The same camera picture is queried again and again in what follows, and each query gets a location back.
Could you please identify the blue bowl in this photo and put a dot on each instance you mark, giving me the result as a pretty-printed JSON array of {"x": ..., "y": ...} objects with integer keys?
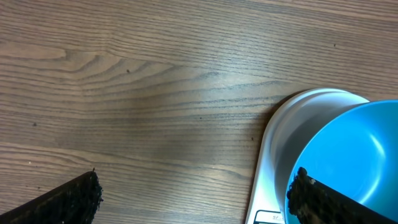
[{"x": 356, "y": 154}]

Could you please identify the white digital kitchen scale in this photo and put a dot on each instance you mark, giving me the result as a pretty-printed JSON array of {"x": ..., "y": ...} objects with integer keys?
[{"x": 290, "y": 129}]

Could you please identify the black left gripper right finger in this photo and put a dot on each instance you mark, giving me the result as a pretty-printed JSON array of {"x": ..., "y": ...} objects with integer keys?
[{"x": 314, "y": 202}]

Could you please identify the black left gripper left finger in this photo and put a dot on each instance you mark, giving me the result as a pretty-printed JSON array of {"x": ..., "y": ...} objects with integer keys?
[{"x": 74, "y": 202}]

